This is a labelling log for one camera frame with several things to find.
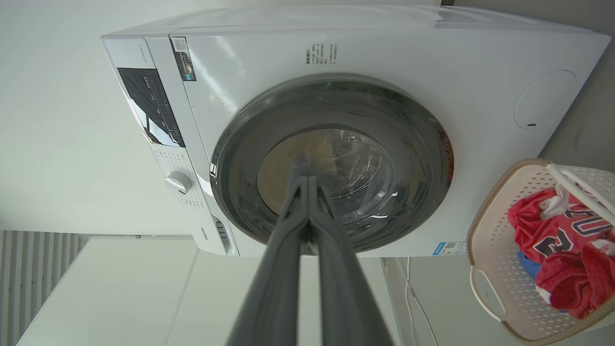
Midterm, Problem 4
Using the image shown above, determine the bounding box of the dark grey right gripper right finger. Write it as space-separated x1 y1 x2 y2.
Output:
308 175 394 346

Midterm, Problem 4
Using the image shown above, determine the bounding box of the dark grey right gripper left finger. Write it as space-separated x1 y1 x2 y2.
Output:
226 162 309 346

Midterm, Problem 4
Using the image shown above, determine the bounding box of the round dark washing machine door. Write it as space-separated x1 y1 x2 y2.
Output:
209 73 455 254

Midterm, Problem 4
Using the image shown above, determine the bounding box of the white front-load washing machine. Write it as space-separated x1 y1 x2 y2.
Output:
100 5 612 258

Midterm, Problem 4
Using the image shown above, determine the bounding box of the blue energy label sticker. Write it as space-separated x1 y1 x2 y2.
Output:
431 241 467 256

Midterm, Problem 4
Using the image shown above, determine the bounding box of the silver control knob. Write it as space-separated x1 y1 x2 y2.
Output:
165 171 194 194

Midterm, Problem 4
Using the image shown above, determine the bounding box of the cream perforated laundry basket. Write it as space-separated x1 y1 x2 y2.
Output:
466 159 615 346

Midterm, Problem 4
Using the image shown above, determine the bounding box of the white cabinet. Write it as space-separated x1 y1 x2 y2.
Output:
17 235 402 346

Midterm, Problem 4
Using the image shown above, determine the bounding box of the blue garment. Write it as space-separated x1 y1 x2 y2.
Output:
517 250 543 280

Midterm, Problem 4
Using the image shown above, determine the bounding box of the black control display panel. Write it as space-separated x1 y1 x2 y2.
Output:
117 67 186 148

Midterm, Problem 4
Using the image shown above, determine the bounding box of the printed text label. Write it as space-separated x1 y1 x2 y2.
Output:
305 43 339 67

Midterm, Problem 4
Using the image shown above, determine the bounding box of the black rectangular sticker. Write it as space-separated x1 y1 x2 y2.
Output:
171 37 197 81

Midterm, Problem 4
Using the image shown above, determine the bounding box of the red sports jersey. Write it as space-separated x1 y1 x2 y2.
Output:
507 188 615 320

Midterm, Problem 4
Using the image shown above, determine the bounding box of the white slatted radiator panel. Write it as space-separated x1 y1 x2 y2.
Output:
0 230 82 346

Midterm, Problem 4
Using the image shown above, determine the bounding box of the round filter cover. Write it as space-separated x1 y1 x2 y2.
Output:
514 70 578 129

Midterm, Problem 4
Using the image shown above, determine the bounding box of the thin white cable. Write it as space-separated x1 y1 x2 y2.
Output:
395 257 440 346

